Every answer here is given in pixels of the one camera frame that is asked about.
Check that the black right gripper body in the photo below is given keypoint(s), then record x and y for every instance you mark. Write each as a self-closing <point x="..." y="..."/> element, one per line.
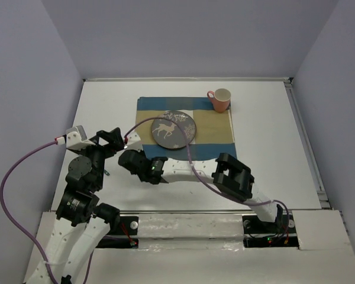
<point x="141" y="153"/>

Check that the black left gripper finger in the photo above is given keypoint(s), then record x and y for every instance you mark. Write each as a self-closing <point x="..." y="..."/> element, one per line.
<point x="116" y="141"/>
<point x="103" y="138"/>

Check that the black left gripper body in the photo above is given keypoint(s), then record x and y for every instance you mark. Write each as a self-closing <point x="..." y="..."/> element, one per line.
<point x="99" y="153"/>

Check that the grey plate with deer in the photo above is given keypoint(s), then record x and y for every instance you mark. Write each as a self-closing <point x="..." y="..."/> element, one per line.
<point x="173" y="129"/>

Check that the blue beige checked cloth placemat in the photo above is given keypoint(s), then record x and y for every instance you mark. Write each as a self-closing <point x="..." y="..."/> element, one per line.
<point x="214" y="131"/>

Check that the pink ceramic mug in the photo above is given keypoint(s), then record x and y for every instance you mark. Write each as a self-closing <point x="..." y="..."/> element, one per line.
<point x="220" y="99"/>

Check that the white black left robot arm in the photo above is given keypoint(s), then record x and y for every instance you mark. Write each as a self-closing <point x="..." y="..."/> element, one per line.
<point x="81" y="220"/>

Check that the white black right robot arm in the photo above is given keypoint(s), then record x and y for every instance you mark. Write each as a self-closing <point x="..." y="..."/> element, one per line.
<point x="224" y="175"/>

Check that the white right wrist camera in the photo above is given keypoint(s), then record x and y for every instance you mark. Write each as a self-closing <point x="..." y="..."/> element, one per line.
<point x="133" y="142"/>

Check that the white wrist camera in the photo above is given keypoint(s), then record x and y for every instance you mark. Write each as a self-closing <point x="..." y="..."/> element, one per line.
<point x="74" y="139"/>
<point x="133" y="142"/>

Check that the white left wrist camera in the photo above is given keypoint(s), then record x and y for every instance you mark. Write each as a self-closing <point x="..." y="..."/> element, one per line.
<point x="74" y="139"/>

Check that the white taped front rail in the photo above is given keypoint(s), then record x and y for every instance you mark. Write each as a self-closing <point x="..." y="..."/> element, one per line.
<point x="190" y="227"/>

